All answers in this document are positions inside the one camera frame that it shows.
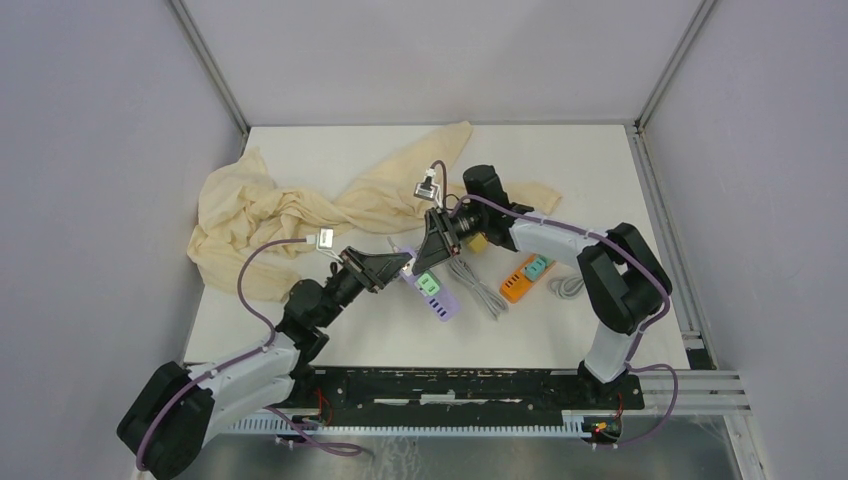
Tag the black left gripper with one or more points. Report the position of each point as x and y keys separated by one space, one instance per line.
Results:
x=375 y=270

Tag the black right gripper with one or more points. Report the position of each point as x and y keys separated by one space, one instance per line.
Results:
x=440 y=242

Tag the purple power strip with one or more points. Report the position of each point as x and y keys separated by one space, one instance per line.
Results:
x=437 y=296

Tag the green plug adapter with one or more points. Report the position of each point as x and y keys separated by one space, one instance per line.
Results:
x=428 y=284

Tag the yellow plug adapter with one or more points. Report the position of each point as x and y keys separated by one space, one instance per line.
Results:
x=477 y=244

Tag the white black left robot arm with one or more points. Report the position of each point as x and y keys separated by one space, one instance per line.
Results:
x=179 y=410

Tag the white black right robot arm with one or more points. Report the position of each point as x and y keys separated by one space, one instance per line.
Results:
x=627 y=287

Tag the orange power strip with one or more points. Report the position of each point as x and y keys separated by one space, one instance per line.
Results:
x=516 y=285

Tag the cream yellow cloth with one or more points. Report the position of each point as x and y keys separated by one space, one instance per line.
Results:
x=242 y=241

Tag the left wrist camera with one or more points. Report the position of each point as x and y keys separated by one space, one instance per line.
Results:
x=325 y=239

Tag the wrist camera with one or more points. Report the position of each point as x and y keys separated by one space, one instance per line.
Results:
x=429 y=188
x=325 y=239

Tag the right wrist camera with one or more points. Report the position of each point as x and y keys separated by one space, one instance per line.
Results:
x=429 y=188

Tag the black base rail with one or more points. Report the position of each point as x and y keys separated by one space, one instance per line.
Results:
x=445 y=397

